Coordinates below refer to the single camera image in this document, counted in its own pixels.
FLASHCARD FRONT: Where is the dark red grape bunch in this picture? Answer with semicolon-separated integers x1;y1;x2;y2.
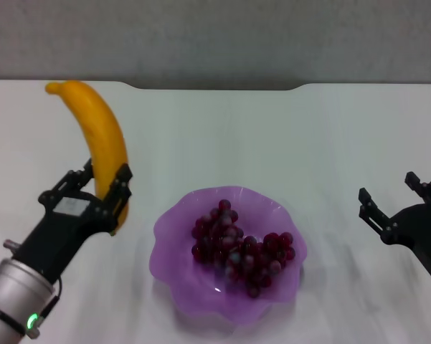
191;199;297;300

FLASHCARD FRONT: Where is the purple wavy plastic bowl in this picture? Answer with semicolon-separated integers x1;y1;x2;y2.
149;185;308;327

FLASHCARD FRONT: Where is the yellow banana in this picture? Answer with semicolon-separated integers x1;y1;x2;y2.
44;80;130;236

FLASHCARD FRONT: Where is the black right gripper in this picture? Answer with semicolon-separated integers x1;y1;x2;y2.
358;171;431;286

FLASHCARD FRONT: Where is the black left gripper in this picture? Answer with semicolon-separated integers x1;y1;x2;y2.
14;157;133;284

